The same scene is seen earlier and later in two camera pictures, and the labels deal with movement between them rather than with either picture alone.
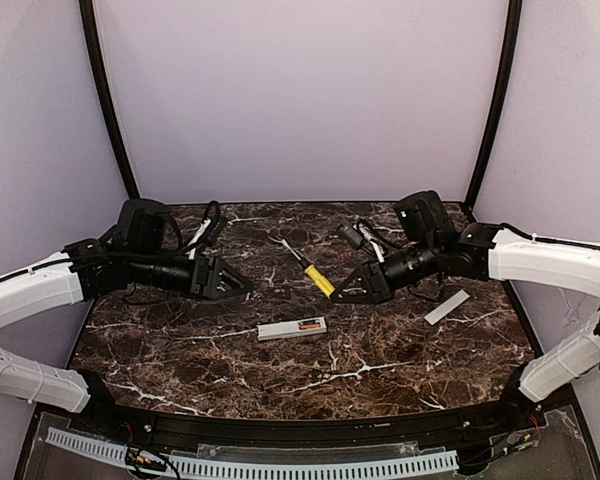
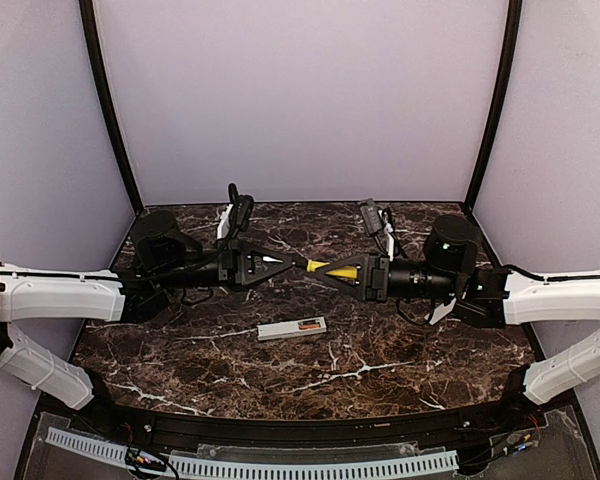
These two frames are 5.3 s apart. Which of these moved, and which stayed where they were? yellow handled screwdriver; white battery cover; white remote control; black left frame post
Moved: yellow handled screwdriver
Stayed: white battery cover; black left frame post; white remote control
